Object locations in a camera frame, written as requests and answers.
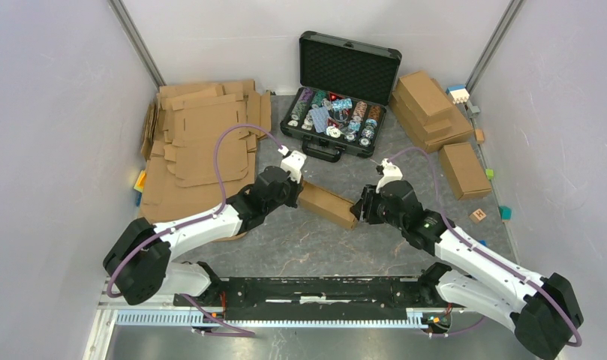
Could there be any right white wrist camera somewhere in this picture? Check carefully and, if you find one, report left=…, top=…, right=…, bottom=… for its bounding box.
left=375, top=158, right=403, bottom=194

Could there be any small wooden cube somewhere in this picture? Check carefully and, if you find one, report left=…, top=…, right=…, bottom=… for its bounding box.
left=474, top=129, right=485, bottom=145

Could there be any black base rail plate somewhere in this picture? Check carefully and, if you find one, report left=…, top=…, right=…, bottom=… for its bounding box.
left=194, top=276, right=452, bottom=321

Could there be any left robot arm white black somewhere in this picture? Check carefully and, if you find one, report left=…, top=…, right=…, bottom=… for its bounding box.
left=103, top=165, right=302, bottom=306

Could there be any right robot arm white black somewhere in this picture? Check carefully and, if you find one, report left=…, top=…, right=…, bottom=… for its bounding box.
left=350, top=180, right=584, bottom=359

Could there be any wooden letter H block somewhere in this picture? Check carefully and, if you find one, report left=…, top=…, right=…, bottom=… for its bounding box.
left=469, top=208, right=487, bottom=224

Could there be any orange yellow block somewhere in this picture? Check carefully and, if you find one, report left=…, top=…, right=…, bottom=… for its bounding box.
left=133, top=170, right=146, bottom=193

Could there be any large folded cardboard box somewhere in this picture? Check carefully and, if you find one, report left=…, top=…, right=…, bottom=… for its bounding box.
left=389, top=90, right=473, bottom=153

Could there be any teal cube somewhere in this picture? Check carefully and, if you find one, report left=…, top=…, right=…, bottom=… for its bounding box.
left=498, top=205, right=512, bottom=221

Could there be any black poker chip case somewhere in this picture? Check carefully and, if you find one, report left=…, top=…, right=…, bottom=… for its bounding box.
left=280, top=31, right=402, bottom=162

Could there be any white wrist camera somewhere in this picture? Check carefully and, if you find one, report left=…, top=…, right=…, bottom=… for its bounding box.
left=278, top=145, right=307, bottom=184
left=375, top=158, right=403, bottom=194

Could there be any blue white toy block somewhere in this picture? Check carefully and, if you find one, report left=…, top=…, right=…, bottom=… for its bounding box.
left=446, top=85, right=470, bottom=104

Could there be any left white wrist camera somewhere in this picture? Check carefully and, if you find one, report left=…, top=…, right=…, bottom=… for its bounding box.
left=278, top=145, right=307, bottom=184

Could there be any small folded cardboard box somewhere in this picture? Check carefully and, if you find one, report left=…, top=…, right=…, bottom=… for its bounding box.
left=438, top=142, right=492, bottom=200

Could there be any stack of flat cardboard sheets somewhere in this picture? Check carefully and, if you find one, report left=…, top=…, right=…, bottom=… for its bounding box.
left=140, top=79, right=272, bottom=223

